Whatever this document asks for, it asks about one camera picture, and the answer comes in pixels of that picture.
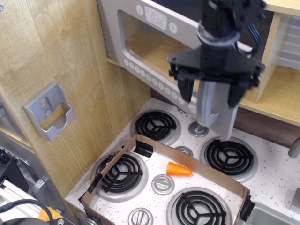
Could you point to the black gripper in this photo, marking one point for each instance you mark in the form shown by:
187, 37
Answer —
222, 62

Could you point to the silver knob front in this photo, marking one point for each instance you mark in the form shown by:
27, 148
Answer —
140, 216

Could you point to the front right stove burner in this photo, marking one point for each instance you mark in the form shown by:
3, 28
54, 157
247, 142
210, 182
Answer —
197, 206

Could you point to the grey wall phone holder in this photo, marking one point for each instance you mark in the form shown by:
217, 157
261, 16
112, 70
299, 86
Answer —
44, 104

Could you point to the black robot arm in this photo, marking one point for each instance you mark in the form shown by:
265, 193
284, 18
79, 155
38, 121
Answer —
228, 39

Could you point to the back left stove burner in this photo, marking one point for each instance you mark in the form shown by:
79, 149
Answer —
157, 125

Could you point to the silver sink basin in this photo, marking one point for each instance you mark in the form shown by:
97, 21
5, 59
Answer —
263, 215

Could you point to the grey faucet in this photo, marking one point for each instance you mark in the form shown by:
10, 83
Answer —
294, 150

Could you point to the hanging silver strainer spoon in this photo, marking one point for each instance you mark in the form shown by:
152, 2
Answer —
182, 112

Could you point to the stove burner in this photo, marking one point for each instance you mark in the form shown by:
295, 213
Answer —
125, 180
157, 125
197, 206
233, 157

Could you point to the grey oven door handle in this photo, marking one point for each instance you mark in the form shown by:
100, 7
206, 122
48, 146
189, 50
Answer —
44, 191

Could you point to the orange toy carrot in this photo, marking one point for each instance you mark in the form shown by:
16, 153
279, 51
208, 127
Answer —
177, 170

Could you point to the brown cardboard barrier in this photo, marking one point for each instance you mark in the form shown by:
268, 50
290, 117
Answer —
156, 157

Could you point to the back right stove burner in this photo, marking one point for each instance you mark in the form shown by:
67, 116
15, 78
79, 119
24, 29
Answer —
233, 157

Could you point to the silver toy microwave door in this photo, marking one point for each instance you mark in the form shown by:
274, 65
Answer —
140, 34

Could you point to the silver knob small middle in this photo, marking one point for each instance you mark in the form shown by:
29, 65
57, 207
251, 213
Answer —
185, 150

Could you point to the orange toy at bottom left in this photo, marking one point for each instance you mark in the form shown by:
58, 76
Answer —
43, 215

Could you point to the silver knob back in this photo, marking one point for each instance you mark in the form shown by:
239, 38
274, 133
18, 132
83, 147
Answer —
197, 130

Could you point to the front left stove burner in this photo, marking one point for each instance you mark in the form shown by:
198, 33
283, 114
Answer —
125, 180

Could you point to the silver knob centre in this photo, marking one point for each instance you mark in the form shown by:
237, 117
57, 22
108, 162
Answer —
163, 184

